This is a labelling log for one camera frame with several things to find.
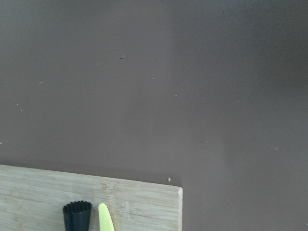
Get yellow plastic knife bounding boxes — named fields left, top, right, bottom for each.
left=98, top=203, right=115, bottom=231

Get wooden cutting board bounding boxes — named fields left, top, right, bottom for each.
left=0, top=165, right=183, bottom=231

